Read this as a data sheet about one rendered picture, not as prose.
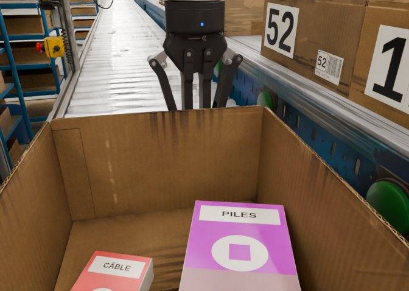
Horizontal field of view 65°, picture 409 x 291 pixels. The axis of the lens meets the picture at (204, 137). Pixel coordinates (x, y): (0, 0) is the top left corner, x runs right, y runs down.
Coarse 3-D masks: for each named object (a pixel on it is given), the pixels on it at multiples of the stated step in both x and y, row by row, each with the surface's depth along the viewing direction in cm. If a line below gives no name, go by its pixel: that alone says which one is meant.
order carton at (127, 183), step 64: (64, 128) 41; (128, 128) 43; (192, 128) 45; (256, 128) 47; (0, 192) 27; (64, 192) 44; (128, 192) 47; (192, 192) 49; (256, 192) 51; (320, 192) 32; (0, 256) 26; (64, 256) 41; (320, 256) 33; (384, 256) 23
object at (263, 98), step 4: (264, 92) 75; (260, 96) 76; (264, 96) 74; (268, 96) 73; (260, 100) 76; (264, 100) 74; (268, 100) 73; (260, 104) 76; (264, 104) 74; (268, 104) 73; (272, 104) 73; (272, 108) 73
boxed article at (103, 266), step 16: (96, 256) 37; (112, 256) 37; (128, 256) 37; (96, 272) 35; (112, 272) 35; (128, 272) 35; (144, 272) 35; (80, 288) 33; (96, 288) 33; (112, 288) 33; (128, 288) 33; (144, 288) 35
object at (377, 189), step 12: (372, 192) 43; (384, 192) 41; (396, 192) 40; (372, 204) 43; (384, 204) 41; (396, 204) 40; (408, 204) 39; (384, 216) 42; (396, 216) 40; (408, 216) 39; (396, 228) 40; (408, 228) 39
